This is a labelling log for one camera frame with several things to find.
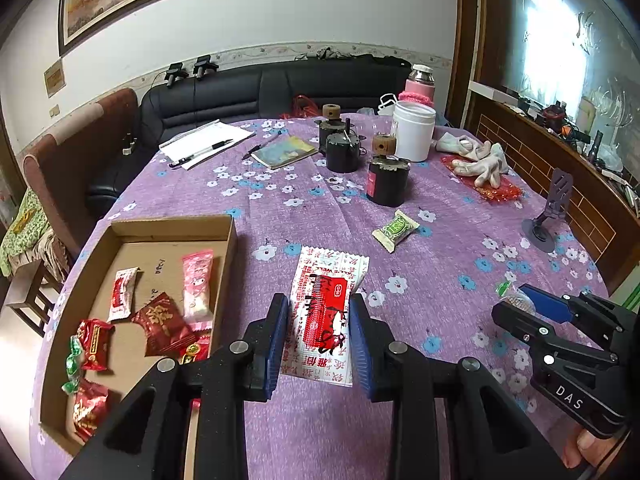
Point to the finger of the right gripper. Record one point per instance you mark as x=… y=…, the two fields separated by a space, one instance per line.
x=520 y=324
x=552 y=307

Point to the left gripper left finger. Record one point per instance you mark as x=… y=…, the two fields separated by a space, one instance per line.
x=145 y=436

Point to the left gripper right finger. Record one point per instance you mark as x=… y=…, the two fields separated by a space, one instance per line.
x=445 y=411

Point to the clear green-edged snack bag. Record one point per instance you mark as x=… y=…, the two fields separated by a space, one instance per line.
x=511 y=294

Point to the green twisted wrapper candy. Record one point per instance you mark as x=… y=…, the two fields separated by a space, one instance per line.
x=73 y=366

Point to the red monkey candy packet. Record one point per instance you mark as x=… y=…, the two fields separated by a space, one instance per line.
x=94 y=336

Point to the dark red foil packet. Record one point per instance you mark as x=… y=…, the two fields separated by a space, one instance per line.
x=166 y=332

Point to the white red snack sachet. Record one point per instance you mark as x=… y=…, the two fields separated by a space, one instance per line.
x=122 y=295

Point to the green white pastry packet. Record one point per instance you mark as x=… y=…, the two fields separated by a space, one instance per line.
x=395 y=231

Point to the small pink candy packet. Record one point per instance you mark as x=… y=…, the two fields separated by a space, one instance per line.
x=197 y=271

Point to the large white red sachet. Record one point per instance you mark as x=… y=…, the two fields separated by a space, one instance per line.
x=317 y=345

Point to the dark red foil candy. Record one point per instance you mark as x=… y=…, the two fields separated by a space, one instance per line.
x=90 y=408

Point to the red gold bar packet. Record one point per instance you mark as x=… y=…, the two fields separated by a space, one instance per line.
x=198 y=350

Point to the person's right hand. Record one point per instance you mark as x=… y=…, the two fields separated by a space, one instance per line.
x=583 y=446

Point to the grey phone stand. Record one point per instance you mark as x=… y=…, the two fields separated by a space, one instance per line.
x=559 y=193

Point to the red plastic bag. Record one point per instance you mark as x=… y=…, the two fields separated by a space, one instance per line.
x=485 y=176

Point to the cardboard tray box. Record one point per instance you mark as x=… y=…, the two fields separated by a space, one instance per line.
x=147 y=257

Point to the white work gloves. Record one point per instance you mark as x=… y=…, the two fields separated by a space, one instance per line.
x=468 y=148

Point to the wooden stool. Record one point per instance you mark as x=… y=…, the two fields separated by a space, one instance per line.
x=26 y=298

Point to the front black tea canister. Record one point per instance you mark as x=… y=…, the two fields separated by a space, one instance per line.
x=387 y=173

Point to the black tea canister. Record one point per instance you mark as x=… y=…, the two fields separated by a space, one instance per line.
x=387 y=173
x=331 y=123
x=342 y=151

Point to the green floral blanket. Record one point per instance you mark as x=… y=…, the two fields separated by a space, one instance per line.
x=30 y=224

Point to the middle black tea canister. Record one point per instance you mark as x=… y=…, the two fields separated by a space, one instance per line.
x=342 y=151

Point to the pink thermos bottle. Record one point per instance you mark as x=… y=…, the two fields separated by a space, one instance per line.
x=420 y=86

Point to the brown armchair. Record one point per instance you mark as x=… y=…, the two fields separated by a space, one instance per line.
x=60 y=166

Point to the rear black tea canister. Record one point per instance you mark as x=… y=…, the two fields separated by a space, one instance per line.
x=331 y=123

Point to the black pen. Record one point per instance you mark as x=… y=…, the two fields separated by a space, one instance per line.
x=204 y=151

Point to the white paper stack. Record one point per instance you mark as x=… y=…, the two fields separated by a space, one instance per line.
x=195 y=140

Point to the small notebook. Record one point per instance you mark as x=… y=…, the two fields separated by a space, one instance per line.
x=283 y=152

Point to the red bag on sofa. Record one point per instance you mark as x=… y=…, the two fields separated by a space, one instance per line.
x=302 y=107

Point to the black leather sofa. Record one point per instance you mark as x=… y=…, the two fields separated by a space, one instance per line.
x=250 y=92

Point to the left black device on sofa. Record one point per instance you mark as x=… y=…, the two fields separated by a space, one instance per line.
x=175 y=72

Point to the black device on sofa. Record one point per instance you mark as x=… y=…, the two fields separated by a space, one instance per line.
x=175 y=72
x=203 y=66

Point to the right black device on sofa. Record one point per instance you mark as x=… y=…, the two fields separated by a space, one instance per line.
x=203 y=66

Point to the wall plaque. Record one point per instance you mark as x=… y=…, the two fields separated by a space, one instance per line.
x=54 y=78

